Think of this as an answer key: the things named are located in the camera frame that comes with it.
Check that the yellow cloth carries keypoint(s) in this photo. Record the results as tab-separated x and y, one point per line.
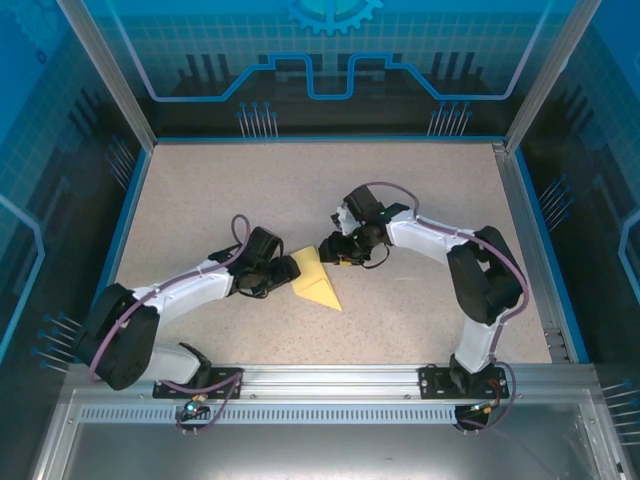
315	285

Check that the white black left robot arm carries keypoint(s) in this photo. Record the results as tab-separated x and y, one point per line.
190	290

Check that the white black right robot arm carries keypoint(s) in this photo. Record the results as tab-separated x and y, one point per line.
425	240

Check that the grey metal sheet tray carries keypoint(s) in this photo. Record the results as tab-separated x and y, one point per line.
320	450

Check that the blue table edge strip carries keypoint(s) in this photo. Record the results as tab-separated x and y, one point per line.
555	260
117	250

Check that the aluminium front rail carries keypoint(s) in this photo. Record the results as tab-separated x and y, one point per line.
330	382

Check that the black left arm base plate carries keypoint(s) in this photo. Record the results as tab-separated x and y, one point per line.
175	394

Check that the blue printed enclosure panel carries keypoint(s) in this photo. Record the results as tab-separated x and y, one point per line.
320	50

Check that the aluminium side rail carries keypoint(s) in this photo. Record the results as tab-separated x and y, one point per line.
525	240

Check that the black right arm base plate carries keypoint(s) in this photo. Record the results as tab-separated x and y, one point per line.
432	385

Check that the aluminium frame post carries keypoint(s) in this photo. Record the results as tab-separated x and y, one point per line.
115	85
545	75

